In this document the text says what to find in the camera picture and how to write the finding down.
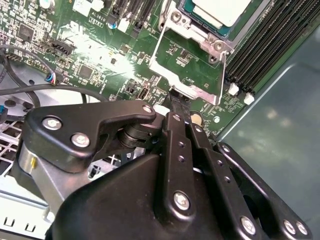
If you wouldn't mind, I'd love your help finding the thin wire locking lever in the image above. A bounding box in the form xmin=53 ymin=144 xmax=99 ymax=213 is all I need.
xmin=148 ymin=23 xmax=166 ymax=65

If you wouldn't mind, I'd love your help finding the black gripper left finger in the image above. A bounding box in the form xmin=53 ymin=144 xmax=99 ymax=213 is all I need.
xmin=18 ymin=88 xmax=199 ymax=225

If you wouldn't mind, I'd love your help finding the silver topped CPU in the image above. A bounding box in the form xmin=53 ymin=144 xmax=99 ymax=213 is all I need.
xmin=181 ymin=0 xmax=270 ymax=38

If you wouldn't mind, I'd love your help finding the metal socket cover frame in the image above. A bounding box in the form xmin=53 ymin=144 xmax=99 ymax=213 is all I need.
xmin=148 ymin=23 xmax=235 ymax=106

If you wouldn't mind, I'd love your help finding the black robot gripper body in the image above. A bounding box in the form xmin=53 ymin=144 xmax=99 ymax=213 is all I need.
xmin=44 ymin=153 xmax=238 ymax=240

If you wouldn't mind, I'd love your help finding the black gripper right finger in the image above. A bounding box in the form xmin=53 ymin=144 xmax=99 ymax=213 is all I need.
xmin=178 ymin=96 xmax=313 ymax=240

